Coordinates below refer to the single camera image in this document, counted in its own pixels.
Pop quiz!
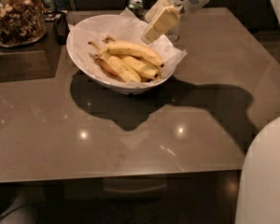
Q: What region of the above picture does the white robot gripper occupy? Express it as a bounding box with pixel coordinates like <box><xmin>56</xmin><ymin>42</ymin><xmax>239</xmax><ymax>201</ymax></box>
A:
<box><xmin>141</xmin><ymin>0</ymin><xmax>210</xmax><ymax>44</ymax></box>

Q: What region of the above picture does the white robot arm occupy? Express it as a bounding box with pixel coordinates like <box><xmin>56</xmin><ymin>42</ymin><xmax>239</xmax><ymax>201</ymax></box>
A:
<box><xmin>147</xmin><ymin>8</ymin><xmax>280</xmax><ymax>224</ymax></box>

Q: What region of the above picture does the middle yellow banana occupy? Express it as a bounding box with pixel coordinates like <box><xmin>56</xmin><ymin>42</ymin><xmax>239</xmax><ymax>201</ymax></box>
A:
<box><xmin>119</xmin><ymin>55</ymin><xmax>161</xmax><ymax>79</ymax></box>

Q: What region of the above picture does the yellow banana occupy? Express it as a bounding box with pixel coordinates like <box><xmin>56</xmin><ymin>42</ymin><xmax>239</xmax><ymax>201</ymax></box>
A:
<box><xmin>103</xmin><ymin>36</ymin><xmax>164</xmax><ymax>67</ymax></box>
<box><xmin>89</xmin><ymin>41</ymin><xmax>141</xmax><ymax>83</ymax></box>
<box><xmin>119</xmin><ymin>55</ymin><xmax>161</xmax><ymax>79</ymax></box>

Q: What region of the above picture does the top yellow banana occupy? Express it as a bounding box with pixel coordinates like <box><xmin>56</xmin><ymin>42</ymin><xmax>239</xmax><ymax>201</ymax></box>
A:
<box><xmin>103</xmin><ymin>36</ymin><xmax>164</xmax><ymax>67</ymax></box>

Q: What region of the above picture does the white ceramic bowl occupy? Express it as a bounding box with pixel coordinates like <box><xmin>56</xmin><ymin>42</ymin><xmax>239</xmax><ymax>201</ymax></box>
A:
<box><xmin>65</xmin><ymin>14</ymin><xmax>176</xmax><ymax>95</ymax></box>

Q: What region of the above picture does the front left yellow banana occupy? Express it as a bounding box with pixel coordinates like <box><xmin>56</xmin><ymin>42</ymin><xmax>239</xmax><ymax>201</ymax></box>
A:
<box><xmin>89</xmin><ymin>41</ymin><xmax>141</xmax><ymax>83</ymax></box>

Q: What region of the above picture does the clear plastic water bottle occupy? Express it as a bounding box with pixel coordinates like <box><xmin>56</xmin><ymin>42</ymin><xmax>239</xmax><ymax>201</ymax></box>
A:
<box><xmin>165</xmin><ymin>26</ymin><xmax>179</xmax><ymax>42</ymax></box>

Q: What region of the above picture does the green soda can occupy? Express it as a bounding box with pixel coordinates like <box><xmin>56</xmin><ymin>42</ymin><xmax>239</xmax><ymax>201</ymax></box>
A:
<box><xmin>128</xmin><ymin>0</ymin><xmax>144</xmax><ymax>19</ymax></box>

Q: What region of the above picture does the white paper liner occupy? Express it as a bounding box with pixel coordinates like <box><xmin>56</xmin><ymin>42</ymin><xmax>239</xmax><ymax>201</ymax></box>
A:
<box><xmin>67</xmin><ymin>7</ymin><xmax>188</xmax><ymax>89</ymax></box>

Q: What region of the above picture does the dark wooden tray stand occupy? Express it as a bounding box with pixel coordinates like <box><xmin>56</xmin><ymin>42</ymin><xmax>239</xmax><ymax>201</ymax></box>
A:
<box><xmin>0</xmin><ymin>23</ymin><xmax>62</xmax><ymax>82</ymax></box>

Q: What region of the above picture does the glass jar of nuts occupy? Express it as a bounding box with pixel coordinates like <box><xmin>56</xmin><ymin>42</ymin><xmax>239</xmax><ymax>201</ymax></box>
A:
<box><xmin>0</xmin><ymin>0</ymin><xmax>47</xmax><ymax>48</ymax></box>

